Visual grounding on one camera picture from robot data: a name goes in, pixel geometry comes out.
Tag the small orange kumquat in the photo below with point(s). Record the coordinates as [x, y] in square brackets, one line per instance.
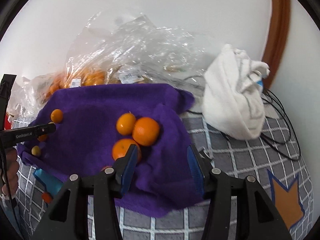
[42, 138]
[56, 116]

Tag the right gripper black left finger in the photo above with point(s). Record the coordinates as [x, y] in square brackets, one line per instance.
[67, 215]

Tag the brown wooden frame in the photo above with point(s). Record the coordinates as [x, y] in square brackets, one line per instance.
[277, 37]

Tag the clear plastic bag of fruit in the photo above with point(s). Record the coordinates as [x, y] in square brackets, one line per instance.
[132, 51]

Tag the small yellow-green kumquat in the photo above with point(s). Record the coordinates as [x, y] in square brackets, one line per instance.
[36, 151]

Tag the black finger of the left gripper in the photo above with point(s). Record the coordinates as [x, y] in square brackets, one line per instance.
[12, 137]

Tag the small red fruit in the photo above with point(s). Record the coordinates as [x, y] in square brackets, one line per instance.
[47, 198]

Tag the purple fleece cloth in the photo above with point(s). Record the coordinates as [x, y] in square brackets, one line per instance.
[83, 141]

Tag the orange mandarin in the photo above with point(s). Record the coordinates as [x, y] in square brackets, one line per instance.
[125, 124]
[146, 131]
[121, 147]

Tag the left hand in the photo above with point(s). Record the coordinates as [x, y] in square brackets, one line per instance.
[12, 169]

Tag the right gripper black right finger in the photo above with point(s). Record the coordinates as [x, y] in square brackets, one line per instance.
[257, 216]

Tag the white crumpled towel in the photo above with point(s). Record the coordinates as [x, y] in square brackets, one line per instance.
[232, 100]

